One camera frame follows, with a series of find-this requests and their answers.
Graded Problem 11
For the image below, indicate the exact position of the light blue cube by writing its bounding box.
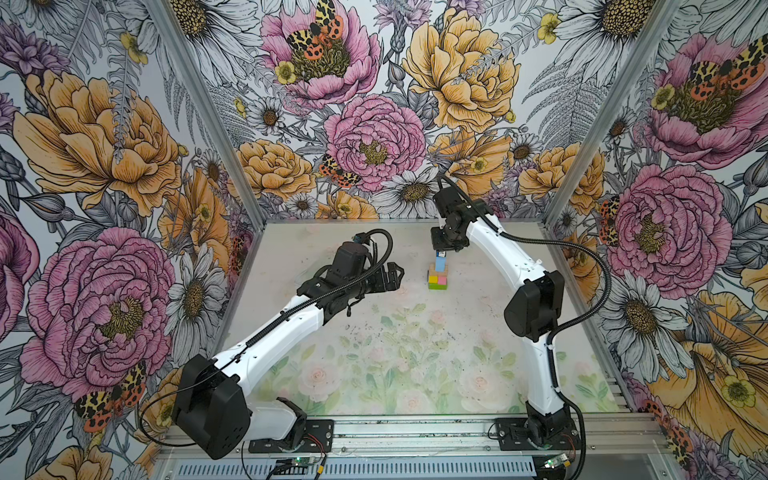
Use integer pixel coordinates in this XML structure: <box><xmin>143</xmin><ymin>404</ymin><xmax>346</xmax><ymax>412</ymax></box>
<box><xmin>435</xmin><ymin>255</ymin><xmax>447</xmax><ymax>271</ymax></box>

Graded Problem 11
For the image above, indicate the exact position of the natural wood rectangular block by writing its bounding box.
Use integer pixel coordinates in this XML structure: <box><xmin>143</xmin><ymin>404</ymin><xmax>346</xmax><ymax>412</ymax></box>
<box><xmin>428</xmin><ymin>266</ymin><xmax>448</xmax><ymax>276</ymax></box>

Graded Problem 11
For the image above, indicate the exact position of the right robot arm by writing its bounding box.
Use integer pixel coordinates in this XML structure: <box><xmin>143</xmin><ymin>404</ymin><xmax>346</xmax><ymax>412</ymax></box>
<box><xmin>431</xmin><ymin>187</ymin><xmax>572</xmax><ymax>446</ymax></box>

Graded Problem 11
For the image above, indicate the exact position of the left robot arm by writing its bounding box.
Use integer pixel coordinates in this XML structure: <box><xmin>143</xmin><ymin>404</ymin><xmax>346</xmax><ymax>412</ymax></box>
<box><xmin>171</xmin><ymin>241</ymin><xmax>405</xmax><ymax>460</ymax></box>

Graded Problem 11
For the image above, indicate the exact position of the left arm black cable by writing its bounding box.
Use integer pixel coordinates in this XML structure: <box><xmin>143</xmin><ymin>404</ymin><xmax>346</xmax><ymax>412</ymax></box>
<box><xmin>137</xmin><ymin>227</ymin><xmax>395</xmax><ymax>448</ymax></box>

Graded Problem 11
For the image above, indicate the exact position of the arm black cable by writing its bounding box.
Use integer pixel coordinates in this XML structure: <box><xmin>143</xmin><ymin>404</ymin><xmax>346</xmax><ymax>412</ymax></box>
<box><xmin>440</xmin><ymin>175</ymin><xmax>613</xmax><ymax>480</ymax></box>
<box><xmin>137</xmin><ymin>227</ymin><xmax>395</xmax><ymax>448</ymax></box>

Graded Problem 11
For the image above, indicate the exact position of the right aluminium corner post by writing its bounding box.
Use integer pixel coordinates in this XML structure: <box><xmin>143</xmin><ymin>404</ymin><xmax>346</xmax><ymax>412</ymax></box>
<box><xmin>542</xmin><ymin>0</ymin><xmax>682</xmax><ymax>227</ymax></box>

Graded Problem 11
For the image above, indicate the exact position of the aluminium corner post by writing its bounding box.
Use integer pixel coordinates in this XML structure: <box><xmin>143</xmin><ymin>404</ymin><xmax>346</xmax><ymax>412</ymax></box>
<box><xmin>147</xmin><ymin>1</ymin><xmax>266</xmax><ymax>233</ymax></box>
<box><xmin>542</xmin><ymin>0</ymin><xmax>682</xmax><ymax>227</ymax></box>

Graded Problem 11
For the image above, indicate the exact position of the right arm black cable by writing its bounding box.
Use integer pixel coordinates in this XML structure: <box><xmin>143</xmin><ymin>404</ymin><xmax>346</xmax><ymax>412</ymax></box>
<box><xmin>440</xmin><ymin>175</ymin><xmax>613</xmax><ymax>480</ymax></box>

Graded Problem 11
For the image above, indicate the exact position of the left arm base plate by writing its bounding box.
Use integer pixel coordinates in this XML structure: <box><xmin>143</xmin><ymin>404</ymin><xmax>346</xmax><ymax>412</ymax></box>
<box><xmin>247</xmin><ymin>418</ymin><xmax>335</xmax><ymax>454</ymax></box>

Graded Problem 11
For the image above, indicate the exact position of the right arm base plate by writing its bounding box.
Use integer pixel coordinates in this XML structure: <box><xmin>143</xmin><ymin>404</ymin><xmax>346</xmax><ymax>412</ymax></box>
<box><xmin>491</xmin><ymin>416</ymin><xmax>581</xmax><ymax>451</ymax></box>

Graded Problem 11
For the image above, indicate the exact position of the white vented cable duct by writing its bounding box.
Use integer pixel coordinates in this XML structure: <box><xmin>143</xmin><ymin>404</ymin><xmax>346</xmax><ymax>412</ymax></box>
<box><xmin>165</xmin><ymin>456</ymin><xmax>536</xmax><ymax>479</ymax></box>

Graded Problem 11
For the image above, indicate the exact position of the aluminium front rail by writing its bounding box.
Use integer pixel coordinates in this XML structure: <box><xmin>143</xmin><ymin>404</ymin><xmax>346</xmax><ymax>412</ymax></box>
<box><xmin>155</xmin><ymin>412</ymin><xmax>670</xmax><ymax>458</ymax></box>

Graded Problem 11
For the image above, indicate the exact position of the left aluminium corner post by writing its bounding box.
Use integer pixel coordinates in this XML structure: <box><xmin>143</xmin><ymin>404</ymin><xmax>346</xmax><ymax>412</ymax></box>
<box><xmin>147</xmin><ymin>1</ymin><xmax>266</xmax><ymax>233</ymax></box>

